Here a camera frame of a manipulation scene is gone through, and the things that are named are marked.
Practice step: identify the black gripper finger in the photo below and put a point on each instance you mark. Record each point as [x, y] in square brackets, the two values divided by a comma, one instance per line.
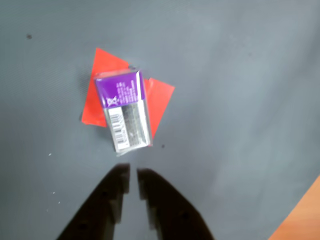
[97, 212]
[175, 212]

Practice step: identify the purple silver battery pack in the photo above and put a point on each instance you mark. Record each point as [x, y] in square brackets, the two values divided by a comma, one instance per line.
[122, 112]

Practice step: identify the grey table mat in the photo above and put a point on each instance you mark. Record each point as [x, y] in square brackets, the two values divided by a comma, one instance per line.
[225, 75]

